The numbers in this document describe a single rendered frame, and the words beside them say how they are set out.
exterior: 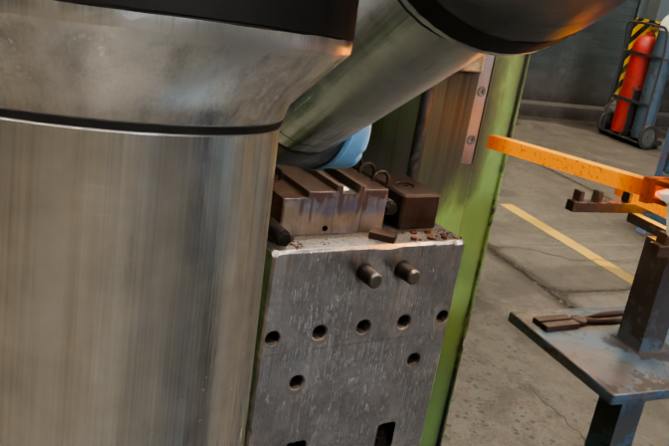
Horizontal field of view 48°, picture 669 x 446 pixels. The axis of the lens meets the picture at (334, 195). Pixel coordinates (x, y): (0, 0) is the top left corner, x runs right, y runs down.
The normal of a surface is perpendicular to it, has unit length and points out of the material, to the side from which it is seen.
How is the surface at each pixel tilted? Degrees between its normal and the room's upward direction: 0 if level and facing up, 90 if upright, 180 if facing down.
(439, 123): 90
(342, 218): 90
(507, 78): 90
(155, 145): 84
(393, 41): 136
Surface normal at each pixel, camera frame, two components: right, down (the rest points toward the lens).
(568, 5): 0.17, 0.99
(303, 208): 0.49, 0.33
